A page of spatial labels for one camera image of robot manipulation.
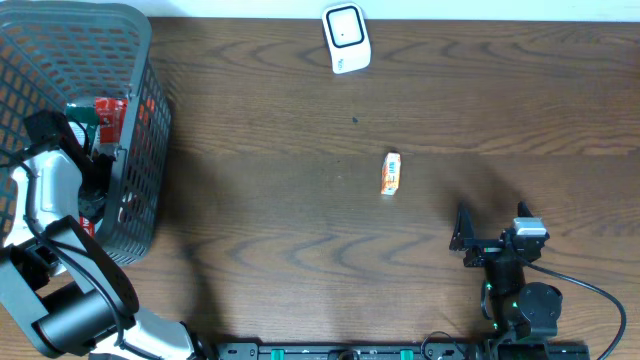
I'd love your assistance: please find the red Nescafe stick sachet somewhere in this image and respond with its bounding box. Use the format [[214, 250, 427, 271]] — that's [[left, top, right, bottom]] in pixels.
[[79, 217, 96, 238]]

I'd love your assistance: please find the grey plastic shopping basket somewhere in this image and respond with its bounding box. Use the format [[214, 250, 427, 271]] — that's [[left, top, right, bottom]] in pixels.
[[1, 1, 171, 266]]

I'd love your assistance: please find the green snack packet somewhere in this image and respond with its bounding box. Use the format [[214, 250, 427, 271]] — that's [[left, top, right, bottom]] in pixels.
[[65, 104, 100, 154]]

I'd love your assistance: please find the red snack packet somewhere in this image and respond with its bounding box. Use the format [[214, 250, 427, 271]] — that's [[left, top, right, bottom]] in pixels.
[[93, 97, 128, 156]]

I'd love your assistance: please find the white barcode scanner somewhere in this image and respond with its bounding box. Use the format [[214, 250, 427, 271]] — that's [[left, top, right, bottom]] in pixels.
[[321, 2, 372, 74]]

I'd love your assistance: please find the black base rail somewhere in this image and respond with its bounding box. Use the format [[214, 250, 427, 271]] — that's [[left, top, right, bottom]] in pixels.
[[212, 339, 590, 360]]

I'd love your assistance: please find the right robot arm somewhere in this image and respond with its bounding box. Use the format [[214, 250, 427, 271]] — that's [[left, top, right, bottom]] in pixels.
[[449, 202, 563, 359]]

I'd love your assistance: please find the small orange carton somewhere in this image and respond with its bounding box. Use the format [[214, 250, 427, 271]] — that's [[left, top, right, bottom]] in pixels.
[[381, 152, 401, 196]]

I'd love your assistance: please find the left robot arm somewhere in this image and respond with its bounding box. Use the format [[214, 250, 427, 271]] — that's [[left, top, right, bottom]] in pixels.
[[1, 110, 217, 359]]

